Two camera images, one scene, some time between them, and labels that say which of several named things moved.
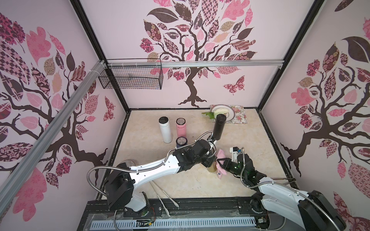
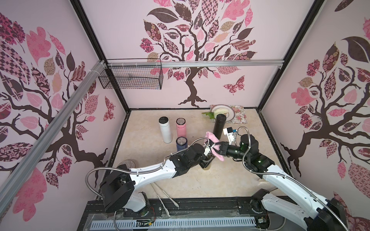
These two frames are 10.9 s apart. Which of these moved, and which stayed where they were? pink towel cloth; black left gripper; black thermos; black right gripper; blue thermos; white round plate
Moved: black right gripper; pink towel cloth
Stayed: black left gripper; white round plate; black thermos; blue thermos
